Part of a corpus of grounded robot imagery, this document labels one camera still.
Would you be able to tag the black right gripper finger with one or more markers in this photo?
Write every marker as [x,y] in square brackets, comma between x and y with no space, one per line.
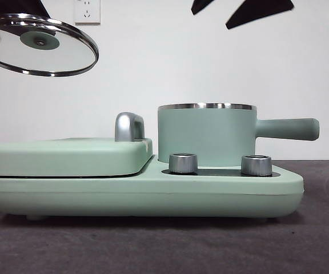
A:
[200,5]
[261,11]

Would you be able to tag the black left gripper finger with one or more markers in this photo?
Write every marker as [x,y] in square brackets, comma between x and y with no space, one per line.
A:
[10,7]

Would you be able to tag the white wall socket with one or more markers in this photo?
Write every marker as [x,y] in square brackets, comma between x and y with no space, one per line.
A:
[87,11]

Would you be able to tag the silver control knob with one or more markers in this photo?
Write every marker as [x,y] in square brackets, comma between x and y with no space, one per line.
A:
[256,165]
[183,164]

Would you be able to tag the black glossy control panel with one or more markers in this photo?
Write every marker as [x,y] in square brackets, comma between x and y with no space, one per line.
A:
[218,172]

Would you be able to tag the mint green breakfast machine base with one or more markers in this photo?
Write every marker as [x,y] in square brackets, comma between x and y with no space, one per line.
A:
[153,194]

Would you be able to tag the glass pot lid green knob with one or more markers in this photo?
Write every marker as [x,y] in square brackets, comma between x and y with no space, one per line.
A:
[39,42]

